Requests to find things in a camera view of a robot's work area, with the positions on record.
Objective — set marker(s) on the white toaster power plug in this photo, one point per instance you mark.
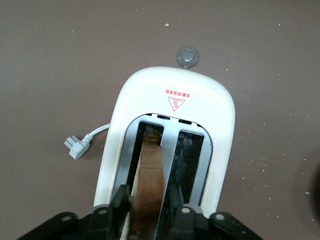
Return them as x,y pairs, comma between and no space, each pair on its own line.
76,147

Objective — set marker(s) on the white two-slot toaster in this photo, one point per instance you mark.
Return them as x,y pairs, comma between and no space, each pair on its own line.
175,85

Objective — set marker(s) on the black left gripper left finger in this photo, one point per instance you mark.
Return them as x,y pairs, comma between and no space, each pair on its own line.
102,225

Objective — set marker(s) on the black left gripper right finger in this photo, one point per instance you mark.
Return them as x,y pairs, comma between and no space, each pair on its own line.
187,225

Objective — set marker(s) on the brown bread slice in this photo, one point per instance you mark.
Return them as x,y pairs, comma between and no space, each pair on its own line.
150,175

